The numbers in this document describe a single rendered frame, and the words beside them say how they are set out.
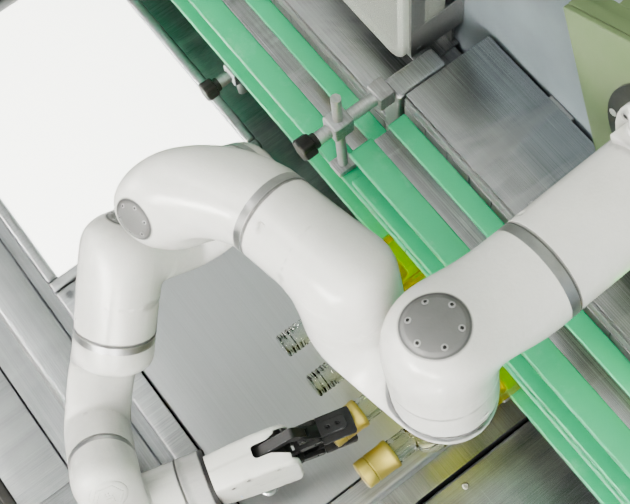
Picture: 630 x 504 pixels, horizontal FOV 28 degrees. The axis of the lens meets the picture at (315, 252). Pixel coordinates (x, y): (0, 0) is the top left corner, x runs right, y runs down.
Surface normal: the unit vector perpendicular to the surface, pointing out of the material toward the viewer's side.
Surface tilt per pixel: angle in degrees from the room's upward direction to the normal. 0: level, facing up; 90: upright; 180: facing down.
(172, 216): 43
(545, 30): 0
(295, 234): 74
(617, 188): 91
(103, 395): 80
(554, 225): 90
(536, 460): 89
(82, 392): 67
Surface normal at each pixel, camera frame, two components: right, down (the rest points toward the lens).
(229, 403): -0.07, -0.37
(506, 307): 0.19, -0.23
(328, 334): -0.33, 0.84
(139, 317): 0.64, 0.41
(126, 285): 0.26, 0.47
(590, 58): -0.78, 0.60
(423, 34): 0.60, 0.73
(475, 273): -0.25, -0.70
